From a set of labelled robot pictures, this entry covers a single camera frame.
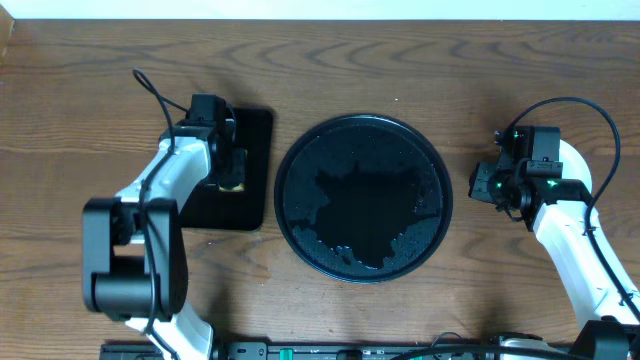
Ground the green yellow sponge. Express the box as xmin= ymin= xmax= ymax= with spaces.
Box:
xmin=218 ymin=183 xmax=245 ymax=193

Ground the mint plate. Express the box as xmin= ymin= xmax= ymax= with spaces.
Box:
xmin=559 ymin=140 xmax=592 ymax=193

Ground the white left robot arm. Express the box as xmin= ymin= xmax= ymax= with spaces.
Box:
xmin=82 ymin=116 xmax=273 ymax=359

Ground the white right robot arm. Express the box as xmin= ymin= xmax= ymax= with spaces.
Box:
xmin=469 ymin=157 xmax=639 ymax=359

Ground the black rectangular tray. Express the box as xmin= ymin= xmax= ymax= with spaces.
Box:
xmin=180 ymin=108 xmax=274 ymax=231

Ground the black round tray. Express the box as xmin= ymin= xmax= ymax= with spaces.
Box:
xmin=274 ymin=114 xmax=453 ymax=284

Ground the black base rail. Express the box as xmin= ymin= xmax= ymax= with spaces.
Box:
xmin=98 ymin=332 xmax=570 ymax=360

